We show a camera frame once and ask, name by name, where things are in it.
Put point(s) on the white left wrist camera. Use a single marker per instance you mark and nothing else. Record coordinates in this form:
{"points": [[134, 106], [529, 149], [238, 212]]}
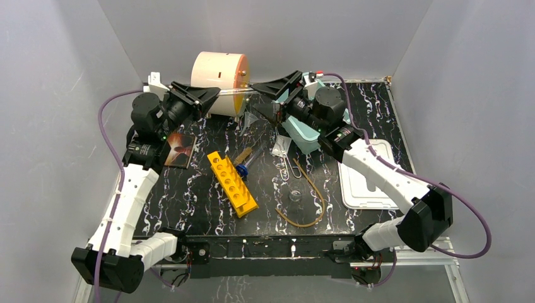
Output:
{"points": [[155, 86]]}

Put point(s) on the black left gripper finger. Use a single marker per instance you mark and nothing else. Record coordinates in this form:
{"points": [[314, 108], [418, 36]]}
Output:
{"points": [[196, 93], [203, 104]]}

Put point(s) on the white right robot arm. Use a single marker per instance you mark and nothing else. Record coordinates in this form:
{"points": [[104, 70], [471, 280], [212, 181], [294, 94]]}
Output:
{"points": [[427, 209]]}

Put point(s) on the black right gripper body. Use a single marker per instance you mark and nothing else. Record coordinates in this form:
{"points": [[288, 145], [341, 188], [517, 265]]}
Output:
{"points": [[299, 108]]}

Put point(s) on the clear glass test tube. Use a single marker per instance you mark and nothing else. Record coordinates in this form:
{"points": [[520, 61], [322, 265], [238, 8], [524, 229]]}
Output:
{"points": [[236, 91]]}

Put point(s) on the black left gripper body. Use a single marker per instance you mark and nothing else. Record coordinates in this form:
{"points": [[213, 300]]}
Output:
{"points": [[173, 98]]}

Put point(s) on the yellow test tube rack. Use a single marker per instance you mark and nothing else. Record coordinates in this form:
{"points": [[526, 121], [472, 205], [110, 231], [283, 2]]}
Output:
{"points": [[234, 187]]}

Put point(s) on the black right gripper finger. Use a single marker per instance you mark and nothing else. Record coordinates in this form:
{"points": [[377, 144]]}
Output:
{"points": [[271, 112], [276, 88]]}

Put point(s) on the brown test tube brush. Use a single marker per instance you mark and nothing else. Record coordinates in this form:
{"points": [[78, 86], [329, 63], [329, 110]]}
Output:
{"points": [[242, 156]]}

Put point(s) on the tan rubber tubing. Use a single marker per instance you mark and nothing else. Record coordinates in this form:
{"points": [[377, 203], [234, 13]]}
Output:
{"points": [[317, 198]]}

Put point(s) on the white cylindrical drum device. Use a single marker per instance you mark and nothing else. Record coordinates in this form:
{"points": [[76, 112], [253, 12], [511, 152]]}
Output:
{"points": [[225, 71]]}

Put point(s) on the small clear glass beaker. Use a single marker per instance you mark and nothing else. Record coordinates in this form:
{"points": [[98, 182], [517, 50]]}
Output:
{"points": [[295, 195]]}

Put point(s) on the clear plastic funnel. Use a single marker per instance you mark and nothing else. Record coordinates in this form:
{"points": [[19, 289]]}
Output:
{"points": [[248, 119]]}

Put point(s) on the small white plastic packet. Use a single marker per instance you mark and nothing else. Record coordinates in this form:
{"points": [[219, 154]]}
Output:
{"points": [[281, 146]]}

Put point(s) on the teal plastic bin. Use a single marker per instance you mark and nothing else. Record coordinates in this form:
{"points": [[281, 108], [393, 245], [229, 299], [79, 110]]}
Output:
{"points": [[305, 134]]}

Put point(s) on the aluminium frame rail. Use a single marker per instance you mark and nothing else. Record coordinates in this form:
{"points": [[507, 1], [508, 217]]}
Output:
{"points": [[409, 257]]}

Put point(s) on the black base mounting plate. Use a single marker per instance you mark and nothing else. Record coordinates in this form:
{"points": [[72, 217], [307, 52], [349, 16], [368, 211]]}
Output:
{"points": [[272, 255]]}

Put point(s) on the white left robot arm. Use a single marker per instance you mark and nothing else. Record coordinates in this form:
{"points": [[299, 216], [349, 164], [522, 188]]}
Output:
{"points": [[111, 259]]}

